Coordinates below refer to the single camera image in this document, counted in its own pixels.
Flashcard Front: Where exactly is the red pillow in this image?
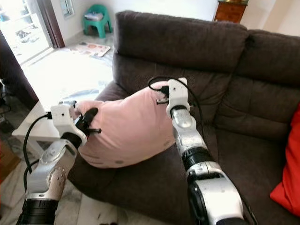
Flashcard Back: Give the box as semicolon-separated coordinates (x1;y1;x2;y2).
270;103;300;216

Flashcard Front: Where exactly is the white side table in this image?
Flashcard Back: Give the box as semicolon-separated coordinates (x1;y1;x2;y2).
12;100;71;158

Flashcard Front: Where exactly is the dark fabric sofa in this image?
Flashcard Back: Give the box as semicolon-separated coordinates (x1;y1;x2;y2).
68;10;300;225

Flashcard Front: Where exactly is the patterned floor mat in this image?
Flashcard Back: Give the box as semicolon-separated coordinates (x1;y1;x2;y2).
70;41;112;58

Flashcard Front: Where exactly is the brown cardboard box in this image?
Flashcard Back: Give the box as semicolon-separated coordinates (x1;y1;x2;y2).
0;141;22;181

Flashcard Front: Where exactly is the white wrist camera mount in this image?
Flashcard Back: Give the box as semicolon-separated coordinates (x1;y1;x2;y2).
167;78;191;108
52;105;78;137

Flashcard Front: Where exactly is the pink pillow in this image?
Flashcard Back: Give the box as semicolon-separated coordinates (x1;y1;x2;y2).
75;87;176;168

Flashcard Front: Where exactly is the grey cloth bundle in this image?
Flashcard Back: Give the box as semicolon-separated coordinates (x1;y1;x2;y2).
85;13;104;22

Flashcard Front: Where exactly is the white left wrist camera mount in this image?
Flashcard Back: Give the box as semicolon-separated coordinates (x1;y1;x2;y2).
52;105;78;137

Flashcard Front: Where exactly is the dark tall cabinet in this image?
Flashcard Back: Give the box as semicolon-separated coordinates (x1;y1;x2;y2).
0;33;39;109

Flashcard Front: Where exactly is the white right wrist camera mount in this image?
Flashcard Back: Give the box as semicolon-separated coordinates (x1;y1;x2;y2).
167;78;191;108

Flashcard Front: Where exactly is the window with white grille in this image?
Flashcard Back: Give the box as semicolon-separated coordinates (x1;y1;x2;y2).
60;0;75;18

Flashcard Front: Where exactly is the teal plastic chair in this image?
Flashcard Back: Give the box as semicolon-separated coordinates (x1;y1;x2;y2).
82;4;113;39

